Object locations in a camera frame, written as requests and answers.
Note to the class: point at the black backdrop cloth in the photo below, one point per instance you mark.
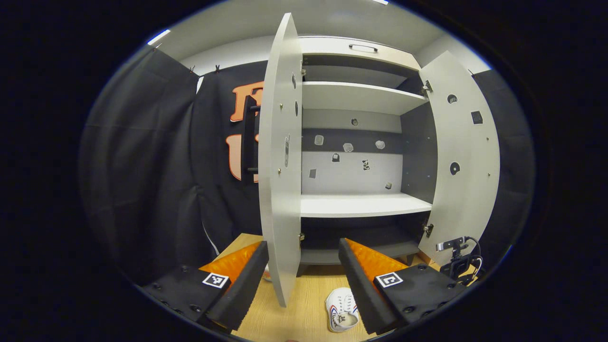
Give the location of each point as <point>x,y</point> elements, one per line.
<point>142,166</point>

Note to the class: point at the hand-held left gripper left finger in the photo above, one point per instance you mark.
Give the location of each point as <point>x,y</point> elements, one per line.
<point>247,285</point>

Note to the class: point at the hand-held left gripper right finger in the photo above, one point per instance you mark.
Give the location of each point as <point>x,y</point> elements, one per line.
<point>356,285</point>

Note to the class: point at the white shoe cabinet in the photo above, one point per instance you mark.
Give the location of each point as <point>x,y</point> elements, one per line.
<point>356,97</point>

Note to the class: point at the white cabinet drawer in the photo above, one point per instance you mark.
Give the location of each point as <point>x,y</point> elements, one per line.
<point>332,47</point>

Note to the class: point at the white striped canvas shoe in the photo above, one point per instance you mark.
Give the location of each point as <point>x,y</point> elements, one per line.
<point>342,308</point>

